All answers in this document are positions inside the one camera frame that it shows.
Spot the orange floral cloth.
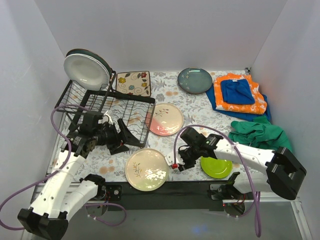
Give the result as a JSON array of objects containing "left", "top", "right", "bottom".
[{"left": 213, "top": 73, "right": 268, "bottom": 115}]

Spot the pink cream plate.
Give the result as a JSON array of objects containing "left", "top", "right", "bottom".
[{"left": 149, "top": 103, "right": 184, "bottom": 136}]

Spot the white bowl plate front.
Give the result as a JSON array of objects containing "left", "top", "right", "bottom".
[{"left": 82, "top": 54, "right": 110, "bottom": 81}]

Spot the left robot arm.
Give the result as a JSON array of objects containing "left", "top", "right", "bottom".
[{"left": 17, "top": 111, "right": 136, "bottom": 240}]

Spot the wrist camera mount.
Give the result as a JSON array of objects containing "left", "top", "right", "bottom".
[
  {"left": 165, "top": 152, "right": 185, "bottom": 167},
  {"left": 102, "top": 110, "right": 114, "bottom": 125}
]

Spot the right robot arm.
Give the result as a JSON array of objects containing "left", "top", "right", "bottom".
[{"left": 171, "top": 125, "right": 307, "bottom": 201}]

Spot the square floral plate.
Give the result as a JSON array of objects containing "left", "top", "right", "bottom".
[{"left": 115, "top": 71, "right": 151, "bottom": 97}]

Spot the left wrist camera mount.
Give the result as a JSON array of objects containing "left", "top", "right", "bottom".
[{"left": 102, "top": 110, "right": 114, "bottom": 125}]

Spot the blue folded cloth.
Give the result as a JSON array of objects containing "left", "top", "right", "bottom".
[{"left": 220, "top": 79, "right": 255, "bottom": 105}]

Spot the cream green plate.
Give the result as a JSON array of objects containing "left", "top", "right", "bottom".
[{"left": 125, "top": 148, "right": 169, "bottom": 192}]

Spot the lime green plate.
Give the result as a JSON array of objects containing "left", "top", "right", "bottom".
[{"left": 200, "top": 157, "right": 233, "bottom": 179}]

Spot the green jacket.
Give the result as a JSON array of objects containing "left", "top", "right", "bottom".
[{"left": 228, "top": 116, "right": 293, "bottom": 151}]

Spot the large dark teal plate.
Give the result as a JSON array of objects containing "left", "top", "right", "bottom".
[{"left": 65, "top": 48, "right": 112, "bottom": 75}]

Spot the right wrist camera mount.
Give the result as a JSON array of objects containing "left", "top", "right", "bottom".
[{"left": 165, "top": 152, "right": 185, "bottom": 167}]

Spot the black wire dish rack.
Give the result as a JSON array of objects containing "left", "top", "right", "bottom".
[{"left": 55, "top": 70, "right": 156, "bottom": 148}]

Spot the dark blue cloth underneath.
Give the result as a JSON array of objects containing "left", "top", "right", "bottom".
[{"left": 205, "top": 85, "right": 272, "bottom": 122}]

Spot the white bowl plate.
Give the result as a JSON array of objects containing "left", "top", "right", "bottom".
[
  {"left": 63, "top": 54, "right": 109, "bottom": 91},
  {"left": 82, "top": 54, "right": 110, "bottom": 81}
]

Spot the small teal plate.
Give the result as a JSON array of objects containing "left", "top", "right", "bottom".
[{"left": 177, "top": 67, "right": 213, "bottom": 95}]

